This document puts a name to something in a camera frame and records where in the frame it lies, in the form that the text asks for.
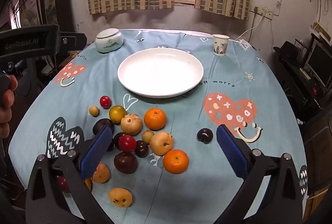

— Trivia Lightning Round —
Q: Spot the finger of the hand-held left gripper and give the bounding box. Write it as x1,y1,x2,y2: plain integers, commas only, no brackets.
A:
59,32,88,53

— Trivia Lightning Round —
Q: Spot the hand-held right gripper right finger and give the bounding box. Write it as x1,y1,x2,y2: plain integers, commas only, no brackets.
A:
216,124,309,224

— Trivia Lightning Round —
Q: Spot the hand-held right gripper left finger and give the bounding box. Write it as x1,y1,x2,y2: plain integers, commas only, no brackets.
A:
25,125,116,224

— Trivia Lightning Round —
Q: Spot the small dark purple plum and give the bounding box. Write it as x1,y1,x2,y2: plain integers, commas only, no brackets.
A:
113,132,126,150
135,140,149,158
197,128,214,143

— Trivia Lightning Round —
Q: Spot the large dark purple fruit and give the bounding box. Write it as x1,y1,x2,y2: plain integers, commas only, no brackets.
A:
93,118,115,136

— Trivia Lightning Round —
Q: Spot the large dark red plum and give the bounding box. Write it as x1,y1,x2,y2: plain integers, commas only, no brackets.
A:
114,152,138,174

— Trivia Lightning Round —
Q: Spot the small red tomato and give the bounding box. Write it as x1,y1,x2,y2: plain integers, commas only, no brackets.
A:
57,176,69,193

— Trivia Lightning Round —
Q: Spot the tan spotted fruit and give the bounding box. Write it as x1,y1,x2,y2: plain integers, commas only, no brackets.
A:
108,188,133,208

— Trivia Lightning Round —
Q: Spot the orange tangerine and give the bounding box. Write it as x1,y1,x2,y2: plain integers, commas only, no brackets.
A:
144,108,167,130
162,149,189,174

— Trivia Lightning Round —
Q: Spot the pale potato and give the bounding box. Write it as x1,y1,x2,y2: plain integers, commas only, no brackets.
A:
150,131,174,156

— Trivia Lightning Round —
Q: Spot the white round plate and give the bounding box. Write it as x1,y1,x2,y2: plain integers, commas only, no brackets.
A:
117,48,204,99

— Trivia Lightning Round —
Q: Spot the person's left hand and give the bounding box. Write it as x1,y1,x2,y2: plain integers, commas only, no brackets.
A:
0,74,18,139

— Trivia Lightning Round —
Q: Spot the electric fan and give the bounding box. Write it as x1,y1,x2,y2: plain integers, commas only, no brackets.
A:
19,7,37,29

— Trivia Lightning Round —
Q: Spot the pale green lidded ceramic jar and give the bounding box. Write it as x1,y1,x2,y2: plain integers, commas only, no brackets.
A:
94,28,124,53

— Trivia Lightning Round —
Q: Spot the black computer desk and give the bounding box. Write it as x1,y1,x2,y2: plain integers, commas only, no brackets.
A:
272,53,332,123

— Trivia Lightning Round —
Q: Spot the large cardboard box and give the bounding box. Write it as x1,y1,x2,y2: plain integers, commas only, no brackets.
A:
303,185,332,222

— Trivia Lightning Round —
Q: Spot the computer keyboard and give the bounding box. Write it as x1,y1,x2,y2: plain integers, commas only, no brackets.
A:
299,67,312,80

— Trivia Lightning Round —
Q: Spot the printed paper cup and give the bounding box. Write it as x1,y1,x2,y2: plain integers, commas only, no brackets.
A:
213,34,230,57

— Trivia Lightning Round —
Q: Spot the black hat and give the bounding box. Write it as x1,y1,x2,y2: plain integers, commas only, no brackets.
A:
273,41,301,60

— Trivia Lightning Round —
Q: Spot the computer monitor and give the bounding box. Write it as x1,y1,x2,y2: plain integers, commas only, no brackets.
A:
306,39,332,86

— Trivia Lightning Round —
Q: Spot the flat cardboard box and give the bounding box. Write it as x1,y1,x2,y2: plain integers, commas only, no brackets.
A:
311,22,332,41

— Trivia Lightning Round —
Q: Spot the white power cable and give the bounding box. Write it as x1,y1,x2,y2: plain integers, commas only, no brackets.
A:
233,15,264,43

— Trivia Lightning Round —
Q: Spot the white wall power strip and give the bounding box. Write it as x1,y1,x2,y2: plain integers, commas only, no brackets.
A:
251,6,274,19

